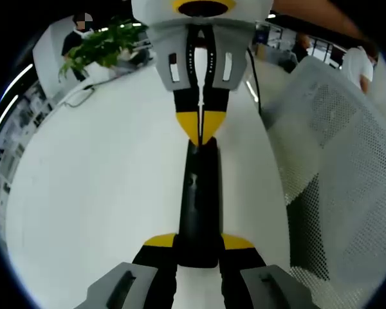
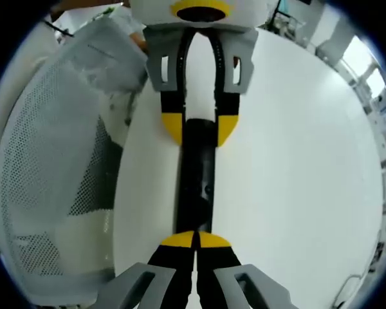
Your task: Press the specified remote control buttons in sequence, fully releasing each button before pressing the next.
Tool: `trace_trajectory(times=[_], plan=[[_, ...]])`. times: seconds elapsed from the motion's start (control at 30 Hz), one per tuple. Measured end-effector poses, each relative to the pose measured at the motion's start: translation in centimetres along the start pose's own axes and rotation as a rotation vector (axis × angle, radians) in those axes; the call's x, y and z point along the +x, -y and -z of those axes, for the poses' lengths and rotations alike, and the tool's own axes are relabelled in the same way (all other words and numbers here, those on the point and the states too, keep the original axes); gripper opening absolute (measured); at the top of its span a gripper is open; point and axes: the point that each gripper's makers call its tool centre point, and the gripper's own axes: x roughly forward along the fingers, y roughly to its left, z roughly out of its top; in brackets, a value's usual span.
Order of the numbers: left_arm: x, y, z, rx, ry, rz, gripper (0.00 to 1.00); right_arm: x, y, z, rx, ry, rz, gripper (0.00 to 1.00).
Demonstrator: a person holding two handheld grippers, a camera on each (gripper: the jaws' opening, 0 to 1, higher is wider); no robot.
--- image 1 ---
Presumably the white plant pot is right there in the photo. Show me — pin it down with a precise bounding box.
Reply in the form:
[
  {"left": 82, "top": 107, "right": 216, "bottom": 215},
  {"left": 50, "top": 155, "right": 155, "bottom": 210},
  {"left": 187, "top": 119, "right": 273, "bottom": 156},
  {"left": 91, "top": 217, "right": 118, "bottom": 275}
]
[{"left": 82, "top": 60, "right": 117, "bottom": 82}]

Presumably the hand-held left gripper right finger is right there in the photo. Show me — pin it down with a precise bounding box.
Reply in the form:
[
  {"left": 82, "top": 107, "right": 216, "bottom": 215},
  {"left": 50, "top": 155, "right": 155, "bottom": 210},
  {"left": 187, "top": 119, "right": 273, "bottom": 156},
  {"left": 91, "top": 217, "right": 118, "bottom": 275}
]
[{"left": 217, "top": 233, "right": 320, "bottom": 309}]

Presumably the thin cable on table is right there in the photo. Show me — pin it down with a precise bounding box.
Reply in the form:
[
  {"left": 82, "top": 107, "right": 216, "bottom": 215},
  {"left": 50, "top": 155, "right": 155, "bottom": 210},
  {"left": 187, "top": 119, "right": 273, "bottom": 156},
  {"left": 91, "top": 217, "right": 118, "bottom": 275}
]
[{"left": 61, "top": 84, "right": 97, "bottom": 109}]

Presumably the white mesh office chair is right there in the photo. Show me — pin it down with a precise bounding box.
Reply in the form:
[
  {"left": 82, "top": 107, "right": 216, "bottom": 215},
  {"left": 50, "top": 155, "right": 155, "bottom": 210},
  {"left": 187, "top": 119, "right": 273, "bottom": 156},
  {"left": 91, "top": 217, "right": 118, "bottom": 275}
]
[{"left": 260, "top": 55, "right": 386, "bottom": 309}]

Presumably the green potted plant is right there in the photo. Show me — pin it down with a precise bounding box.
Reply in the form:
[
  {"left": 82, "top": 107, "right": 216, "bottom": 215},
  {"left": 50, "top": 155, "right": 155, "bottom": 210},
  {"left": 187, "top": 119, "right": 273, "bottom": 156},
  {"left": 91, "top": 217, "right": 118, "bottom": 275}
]
[{"left": 57, "top": 18, "right": 149, "bottom": 82}]

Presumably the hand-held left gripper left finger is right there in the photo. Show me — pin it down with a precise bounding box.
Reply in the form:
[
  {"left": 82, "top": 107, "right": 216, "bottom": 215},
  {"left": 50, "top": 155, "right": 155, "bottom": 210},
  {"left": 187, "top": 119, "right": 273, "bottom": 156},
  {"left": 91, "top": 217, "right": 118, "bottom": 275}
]
[{"left": 73, "top": 233, "right": 178, "bottom": 309}]

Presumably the white square pillar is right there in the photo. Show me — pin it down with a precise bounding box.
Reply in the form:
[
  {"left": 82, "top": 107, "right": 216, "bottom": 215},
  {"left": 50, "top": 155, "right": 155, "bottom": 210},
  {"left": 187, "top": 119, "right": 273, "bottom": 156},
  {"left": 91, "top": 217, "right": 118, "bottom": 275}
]
[{"left": 32, "top": 24, "right": 84, "bottom": 99}]

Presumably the long ceiling light strip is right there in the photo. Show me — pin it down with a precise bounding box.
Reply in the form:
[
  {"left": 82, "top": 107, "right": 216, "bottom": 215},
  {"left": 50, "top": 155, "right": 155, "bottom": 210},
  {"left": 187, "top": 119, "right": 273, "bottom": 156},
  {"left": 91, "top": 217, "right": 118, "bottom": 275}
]
[
  {"left": 1, "top": 63, "right": 35, "bottom": 101},
  {"left": 0, "top": 94, "right": 19, "bottom": 146}
]

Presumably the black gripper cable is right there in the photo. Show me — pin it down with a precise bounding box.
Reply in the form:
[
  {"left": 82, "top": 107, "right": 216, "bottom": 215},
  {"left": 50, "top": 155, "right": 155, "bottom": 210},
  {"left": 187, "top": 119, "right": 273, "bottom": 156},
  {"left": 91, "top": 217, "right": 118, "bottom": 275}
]
[{"left": 246, "top": 47, "right": 264, "bottom": 115}]

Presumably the black remote control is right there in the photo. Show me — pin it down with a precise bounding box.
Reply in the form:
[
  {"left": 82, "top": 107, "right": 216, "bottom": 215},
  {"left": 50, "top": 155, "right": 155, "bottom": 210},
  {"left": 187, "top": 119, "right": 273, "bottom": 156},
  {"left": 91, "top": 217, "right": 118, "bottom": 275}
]
[{"left": 178, "top": 136, "right": 223, "bottom": 269}]

